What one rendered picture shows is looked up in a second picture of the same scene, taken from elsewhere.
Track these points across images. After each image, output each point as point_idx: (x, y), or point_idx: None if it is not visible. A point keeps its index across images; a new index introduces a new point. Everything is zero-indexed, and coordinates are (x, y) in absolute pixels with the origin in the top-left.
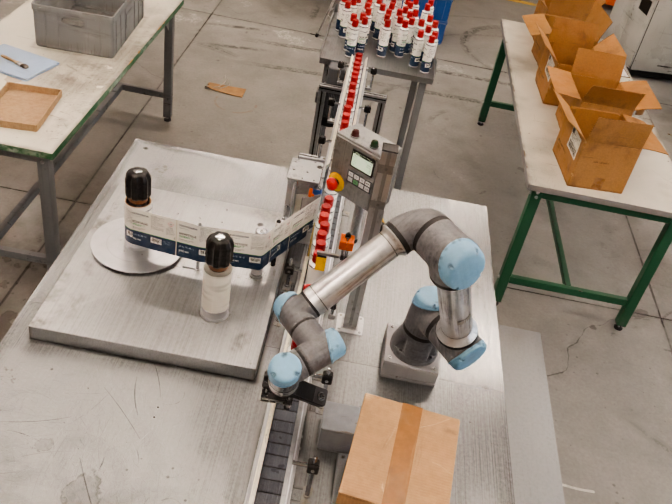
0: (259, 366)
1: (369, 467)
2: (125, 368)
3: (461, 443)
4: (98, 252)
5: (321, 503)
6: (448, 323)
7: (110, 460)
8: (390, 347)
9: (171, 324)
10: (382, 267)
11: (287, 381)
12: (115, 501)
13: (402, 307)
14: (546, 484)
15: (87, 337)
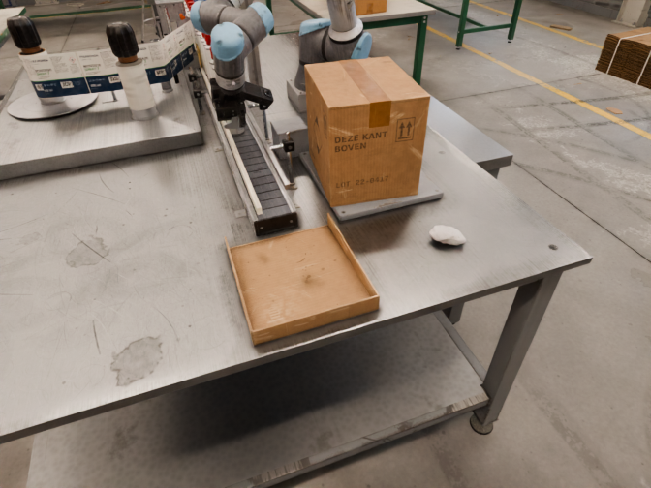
0: (202, 137)
1: (342, 90)
2: (85, 171)
3: None
4: (18, 113)
5: (306, 184)
6: (340, 11)
7: (104, 225)
8: (297, 88)
9: (111, 131)
10: None
11: (235, 44)
12: (124, 246)
13: None
14: (454, 122)
15: (35, 159)
